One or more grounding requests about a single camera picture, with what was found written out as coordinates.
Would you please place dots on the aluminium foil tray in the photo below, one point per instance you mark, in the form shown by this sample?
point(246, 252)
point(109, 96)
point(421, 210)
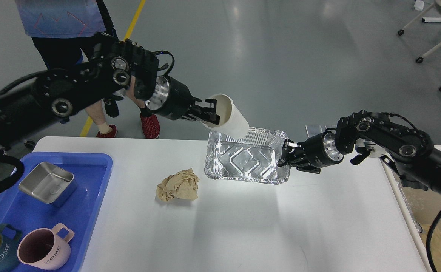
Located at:
point(252, 158)

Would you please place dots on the white paper cup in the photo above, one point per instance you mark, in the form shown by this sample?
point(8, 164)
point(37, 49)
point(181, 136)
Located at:
point(231, 122)

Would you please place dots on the white wheeled chair base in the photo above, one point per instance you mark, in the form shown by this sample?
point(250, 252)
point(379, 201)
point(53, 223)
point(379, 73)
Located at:
point(425, 27)

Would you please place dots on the brown paper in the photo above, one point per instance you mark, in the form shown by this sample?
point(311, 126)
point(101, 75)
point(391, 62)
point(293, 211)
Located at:
point(182, 185)

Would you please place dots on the pink home mug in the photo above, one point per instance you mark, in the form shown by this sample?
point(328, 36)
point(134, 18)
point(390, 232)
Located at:
point(46, 249)

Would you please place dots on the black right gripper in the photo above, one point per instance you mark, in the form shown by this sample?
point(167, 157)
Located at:
point(320, 151)

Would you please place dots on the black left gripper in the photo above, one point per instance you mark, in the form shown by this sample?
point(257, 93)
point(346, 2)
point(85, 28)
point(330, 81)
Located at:
point(173, 100)

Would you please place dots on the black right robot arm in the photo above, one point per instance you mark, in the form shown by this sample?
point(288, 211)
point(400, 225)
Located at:
point(406, 150)

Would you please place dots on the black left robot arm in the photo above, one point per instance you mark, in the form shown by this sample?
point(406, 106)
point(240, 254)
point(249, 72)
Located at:
point(41, 99)

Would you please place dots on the square stainless steel tin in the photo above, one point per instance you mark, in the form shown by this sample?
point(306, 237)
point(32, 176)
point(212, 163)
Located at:
point(49, 184)

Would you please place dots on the person in patterned shirt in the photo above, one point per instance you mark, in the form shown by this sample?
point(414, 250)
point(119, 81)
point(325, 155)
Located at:
point(62, 30)

